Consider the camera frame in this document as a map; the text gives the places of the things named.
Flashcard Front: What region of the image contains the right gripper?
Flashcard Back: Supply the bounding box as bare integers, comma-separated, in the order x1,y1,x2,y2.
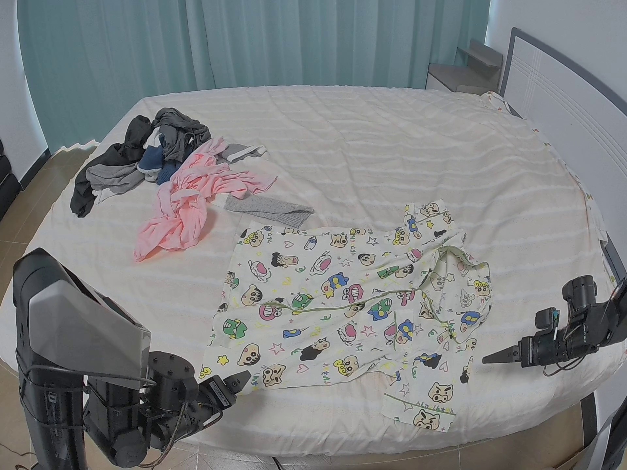
519,331,567,368

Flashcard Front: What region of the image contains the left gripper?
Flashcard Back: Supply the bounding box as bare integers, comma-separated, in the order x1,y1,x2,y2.
197,376,242,411

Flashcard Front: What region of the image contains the white printed pyjama top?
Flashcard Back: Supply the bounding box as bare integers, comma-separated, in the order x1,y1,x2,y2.
203,201,493,432

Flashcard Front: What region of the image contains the pile of clothes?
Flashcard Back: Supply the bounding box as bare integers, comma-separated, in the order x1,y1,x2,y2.
70,107,268,219

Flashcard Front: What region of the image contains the grey knitted garment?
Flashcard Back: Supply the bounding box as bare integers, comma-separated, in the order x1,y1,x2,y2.
224,194,314,228

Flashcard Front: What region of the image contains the pink garment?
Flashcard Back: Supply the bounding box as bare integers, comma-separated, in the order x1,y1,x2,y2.
133,137,279,263

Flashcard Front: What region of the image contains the bed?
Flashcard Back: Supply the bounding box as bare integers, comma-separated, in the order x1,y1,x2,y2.
0,27,627,460

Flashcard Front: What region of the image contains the grey white bedside table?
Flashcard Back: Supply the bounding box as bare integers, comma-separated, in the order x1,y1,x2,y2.
427,39,505,95

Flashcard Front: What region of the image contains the blue-green curtain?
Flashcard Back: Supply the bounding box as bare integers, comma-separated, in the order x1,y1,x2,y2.
17,0,491,147

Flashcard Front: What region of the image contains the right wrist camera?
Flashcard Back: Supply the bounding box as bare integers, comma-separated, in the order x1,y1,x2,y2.
534,307,560,335

